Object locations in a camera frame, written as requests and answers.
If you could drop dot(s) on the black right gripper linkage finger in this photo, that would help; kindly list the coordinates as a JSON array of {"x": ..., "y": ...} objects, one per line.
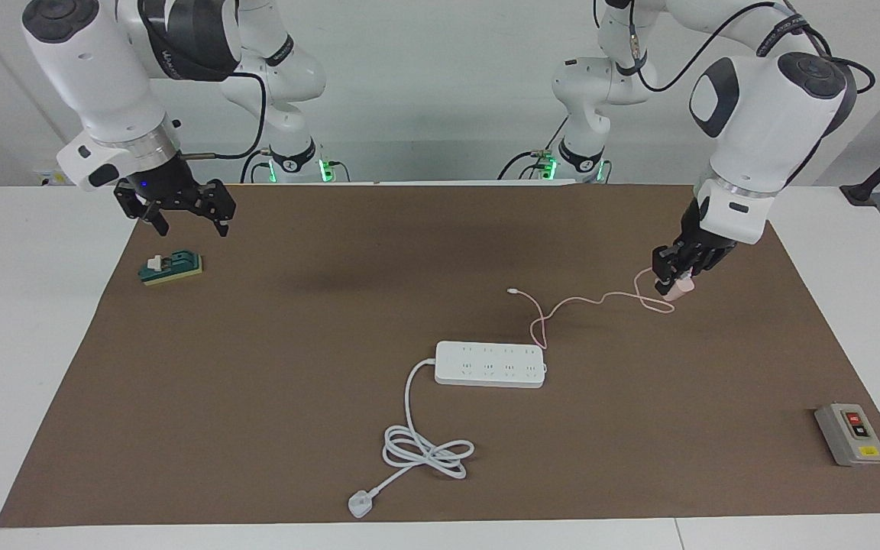
[
  {"x": 218, "y": 202},
  {"x": 134, "y": 205}
]

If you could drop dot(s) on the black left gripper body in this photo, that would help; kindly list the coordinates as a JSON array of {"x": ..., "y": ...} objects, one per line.
[{"x": 703, "y": 244}]

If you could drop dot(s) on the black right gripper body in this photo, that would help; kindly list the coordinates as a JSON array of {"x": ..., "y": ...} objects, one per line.
[{"x": 169, "y": 187}]

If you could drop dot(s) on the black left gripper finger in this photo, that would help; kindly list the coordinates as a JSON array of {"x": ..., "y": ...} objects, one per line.
[
  {"x": 667, "y": 267},
  {"x": 690, "y": 272}
]

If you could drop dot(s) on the pink charger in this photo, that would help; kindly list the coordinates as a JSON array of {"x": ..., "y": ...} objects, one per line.
[{"x": 681, "y": 290}]

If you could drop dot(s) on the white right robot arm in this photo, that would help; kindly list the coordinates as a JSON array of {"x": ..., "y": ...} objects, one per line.
[{"x": 96, "y": 84}]

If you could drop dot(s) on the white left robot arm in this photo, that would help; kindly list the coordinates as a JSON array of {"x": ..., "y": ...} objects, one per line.
[{"x": 761, "y": 114}]

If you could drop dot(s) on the white power strip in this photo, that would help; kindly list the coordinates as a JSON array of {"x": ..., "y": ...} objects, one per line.
[{"x": 490, "y": 365}]

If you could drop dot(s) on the small white yellow device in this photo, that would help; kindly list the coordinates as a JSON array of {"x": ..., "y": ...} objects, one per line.
[{"x": 49, "y": 180}]

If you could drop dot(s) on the brown table mat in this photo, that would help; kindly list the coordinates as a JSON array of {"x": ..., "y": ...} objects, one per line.
[{"x": 257, "y": 397}]

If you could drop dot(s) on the green knife switch block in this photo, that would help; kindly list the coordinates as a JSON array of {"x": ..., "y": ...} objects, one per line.
[{"x": 176, "y": 267}]

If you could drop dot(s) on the grey on-off switch box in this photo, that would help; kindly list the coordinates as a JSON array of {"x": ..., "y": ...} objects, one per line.
[{"x": 841, "y": 443}]

